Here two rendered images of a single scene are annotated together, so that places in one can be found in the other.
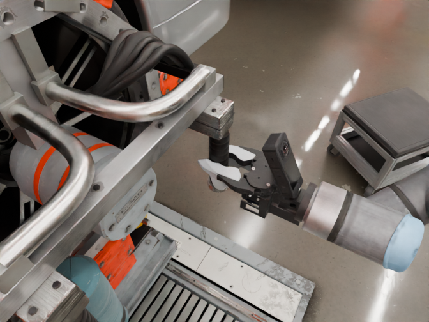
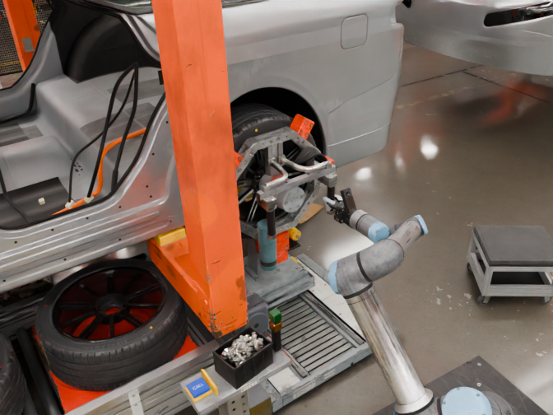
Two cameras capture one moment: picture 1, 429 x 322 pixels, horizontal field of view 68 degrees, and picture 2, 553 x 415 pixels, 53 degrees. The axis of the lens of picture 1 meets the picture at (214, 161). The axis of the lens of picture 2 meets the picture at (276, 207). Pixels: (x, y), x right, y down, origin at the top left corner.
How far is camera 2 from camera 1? 2.09 m
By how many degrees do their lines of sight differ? 26
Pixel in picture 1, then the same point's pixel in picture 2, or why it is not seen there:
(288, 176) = (347, 202)
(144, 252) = (293, 271)
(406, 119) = (518, 244)
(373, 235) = (366, 224)
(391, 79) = not seen: outside the picture
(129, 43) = (307, 150)
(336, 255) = (429, 329)
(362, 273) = (442, 343)
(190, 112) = (318, 173)
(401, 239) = (374, 226)
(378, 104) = (503, 230)
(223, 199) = not seen: hidden behind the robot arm
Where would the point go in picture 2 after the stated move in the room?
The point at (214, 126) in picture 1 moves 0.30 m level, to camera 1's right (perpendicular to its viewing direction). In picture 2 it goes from (327, 181) to (391, 193)
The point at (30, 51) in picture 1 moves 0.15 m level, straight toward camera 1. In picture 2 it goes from (280, 147) to (284, 162)
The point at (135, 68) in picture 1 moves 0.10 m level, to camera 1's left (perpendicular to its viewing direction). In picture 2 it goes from (306, 157) to (286, 154)
